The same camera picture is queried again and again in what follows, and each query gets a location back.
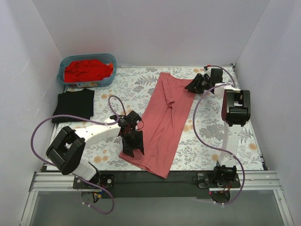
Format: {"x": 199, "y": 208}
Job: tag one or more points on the teal plastic laundry basket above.
{"x": 105, "y": 58}

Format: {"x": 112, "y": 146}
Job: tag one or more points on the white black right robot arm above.
{"x": 236, "y": 112}

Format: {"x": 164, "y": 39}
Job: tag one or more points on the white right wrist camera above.
{"x": 207, "y": 68}

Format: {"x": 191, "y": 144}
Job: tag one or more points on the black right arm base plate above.
{"x": 206, "y": 179}

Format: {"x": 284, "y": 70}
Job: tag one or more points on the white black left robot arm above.
{"x": 66, "y": 150}

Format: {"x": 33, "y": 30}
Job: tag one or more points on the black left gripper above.
{"x": 131, "y": 141}

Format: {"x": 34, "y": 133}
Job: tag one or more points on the folded black t shirt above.
{"x": 77, "y": 103}

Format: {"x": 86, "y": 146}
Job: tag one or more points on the aluminium frame rail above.
{"x": 44, "y": 182}

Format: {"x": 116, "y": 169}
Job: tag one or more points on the pink t shirt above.
{"x": 164, "y": 120}

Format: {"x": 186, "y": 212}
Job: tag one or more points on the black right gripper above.
{"x": 200, "y": 81}

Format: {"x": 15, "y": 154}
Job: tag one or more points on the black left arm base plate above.
{"x": 104, "y": 180}

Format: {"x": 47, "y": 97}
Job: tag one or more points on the red t shirt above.
{"x": 87, "y": 70}

